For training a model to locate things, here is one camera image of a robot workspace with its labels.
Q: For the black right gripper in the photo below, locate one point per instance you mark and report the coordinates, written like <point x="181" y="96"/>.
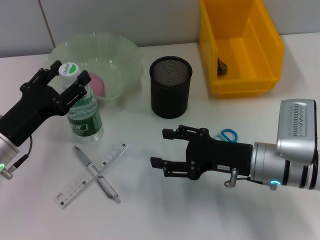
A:
<point x="220" y="156"/>

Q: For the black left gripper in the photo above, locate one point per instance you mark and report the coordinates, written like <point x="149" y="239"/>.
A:
<point x="27" y="112"/>

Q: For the grey white pen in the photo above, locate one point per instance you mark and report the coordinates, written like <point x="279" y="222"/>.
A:
<point x="87" y="163"/>

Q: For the pink peach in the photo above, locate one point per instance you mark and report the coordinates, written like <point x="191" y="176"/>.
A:
<point x="97" y="85"/>

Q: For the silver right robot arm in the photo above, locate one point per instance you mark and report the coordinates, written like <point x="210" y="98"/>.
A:
<point x="265" y="162"/>

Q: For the blue plastic scissors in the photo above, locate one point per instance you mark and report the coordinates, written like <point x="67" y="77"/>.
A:
<point x="228" y="130"/>

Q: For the translucent green fruit bowl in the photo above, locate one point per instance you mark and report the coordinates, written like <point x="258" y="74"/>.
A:
<point x="112" y="57"/>

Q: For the clear plastic ruler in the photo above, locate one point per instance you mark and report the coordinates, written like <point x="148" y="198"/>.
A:
<point x="75" y="187"/>

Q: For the right wrist camera housing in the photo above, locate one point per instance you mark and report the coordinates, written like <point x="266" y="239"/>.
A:
<point x="297" y="130"/>

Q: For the black mesh cup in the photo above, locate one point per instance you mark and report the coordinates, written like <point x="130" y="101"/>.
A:
<point x="170" y="100"/>

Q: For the yellow plastic bin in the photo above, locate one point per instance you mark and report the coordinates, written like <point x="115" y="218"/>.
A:
<point x="250" y="50"/>

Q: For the clear water bottle green label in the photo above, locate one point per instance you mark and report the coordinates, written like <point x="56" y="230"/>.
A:
<point x="85" y="125"/>

